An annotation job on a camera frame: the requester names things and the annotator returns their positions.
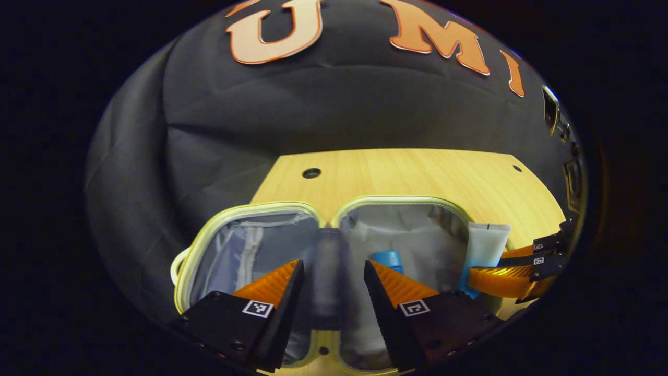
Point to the pale yellow suitcase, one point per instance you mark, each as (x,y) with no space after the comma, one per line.
(417,230)

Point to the blue white tube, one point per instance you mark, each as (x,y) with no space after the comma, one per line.
(485,243)

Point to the black backdrop cloth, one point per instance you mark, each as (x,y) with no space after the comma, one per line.
(334,109)

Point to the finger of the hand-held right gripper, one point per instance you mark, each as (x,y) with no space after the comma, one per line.
(548,244)
(548,267)

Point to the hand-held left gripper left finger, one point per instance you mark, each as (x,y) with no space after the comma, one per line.
(284,318)

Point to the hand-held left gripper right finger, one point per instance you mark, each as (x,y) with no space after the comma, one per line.
(389,318)

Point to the blue clear bottle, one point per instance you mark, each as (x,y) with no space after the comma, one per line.
(387,259)

